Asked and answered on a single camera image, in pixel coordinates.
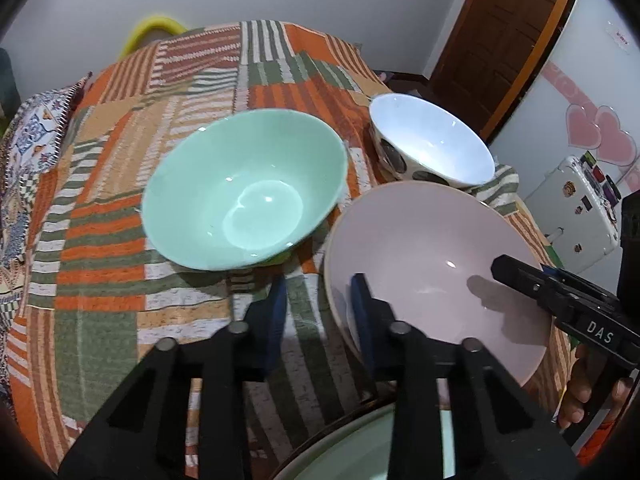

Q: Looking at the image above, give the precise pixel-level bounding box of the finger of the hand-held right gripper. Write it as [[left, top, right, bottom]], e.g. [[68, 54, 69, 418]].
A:
[[491, 255, 601, 323], [540, 264, 622, 306]]

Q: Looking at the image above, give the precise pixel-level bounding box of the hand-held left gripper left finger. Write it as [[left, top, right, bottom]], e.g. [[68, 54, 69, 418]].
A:
[[59, 274, 290, 480]]

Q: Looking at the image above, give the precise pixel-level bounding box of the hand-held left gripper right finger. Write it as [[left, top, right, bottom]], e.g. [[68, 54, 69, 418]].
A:
[[350, 273, 586, 480]]

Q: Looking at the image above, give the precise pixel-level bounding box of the pink bowl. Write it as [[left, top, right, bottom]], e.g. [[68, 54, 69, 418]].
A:
[[323, 181, 552, 387]]

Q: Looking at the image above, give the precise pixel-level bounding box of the green bowl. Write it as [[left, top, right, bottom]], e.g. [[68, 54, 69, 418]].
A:
[[141, 109, 349, 272]]

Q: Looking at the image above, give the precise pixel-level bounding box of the green plate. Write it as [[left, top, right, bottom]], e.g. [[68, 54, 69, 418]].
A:
[[272, 400, 458, 480]]

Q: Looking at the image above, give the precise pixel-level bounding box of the white bowl with dark spots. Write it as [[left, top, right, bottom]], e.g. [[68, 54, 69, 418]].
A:
[[369, 93, 496, 190]]

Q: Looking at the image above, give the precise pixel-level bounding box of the person's right hand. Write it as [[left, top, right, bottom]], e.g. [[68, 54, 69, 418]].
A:
[[558, 342, 601, 431]]

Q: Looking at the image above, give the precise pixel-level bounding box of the white case with stickers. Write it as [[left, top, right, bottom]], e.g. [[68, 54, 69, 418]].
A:
[[522, 155, 626, 272]]

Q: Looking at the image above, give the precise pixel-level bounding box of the large pink heart sticker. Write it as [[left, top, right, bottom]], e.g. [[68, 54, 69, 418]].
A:
[[594, 106, 638, 166]]

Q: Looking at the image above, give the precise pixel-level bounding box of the small pink heart sticker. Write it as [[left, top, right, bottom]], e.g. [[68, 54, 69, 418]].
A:
[[566, 105, 601, 150]]

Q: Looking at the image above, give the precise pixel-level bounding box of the orange striped patchwork blanket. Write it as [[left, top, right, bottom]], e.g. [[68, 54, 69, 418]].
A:
[[5, 20, 573, 476]]

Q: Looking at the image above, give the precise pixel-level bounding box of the wooden wardrobe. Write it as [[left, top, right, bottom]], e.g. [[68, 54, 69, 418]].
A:
[[477, 0, 640, 196]]

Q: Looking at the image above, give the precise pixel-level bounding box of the paper label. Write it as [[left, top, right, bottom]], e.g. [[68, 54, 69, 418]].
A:
[[607, 22, 633, 53]]

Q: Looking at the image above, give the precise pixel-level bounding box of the wooden door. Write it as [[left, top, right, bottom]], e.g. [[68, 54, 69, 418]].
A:
[[429, 0, 571, 131]]

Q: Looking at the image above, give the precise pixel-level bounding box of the patterned quilt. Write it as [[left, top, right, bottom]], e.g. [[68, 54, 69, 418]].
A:
[[0, 72, 93, 396]]

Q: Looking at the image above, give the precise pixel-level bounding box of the yellow hoop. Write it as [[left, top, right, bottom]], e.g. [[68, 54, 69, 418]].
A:
[[119, 16, 188, 61]]

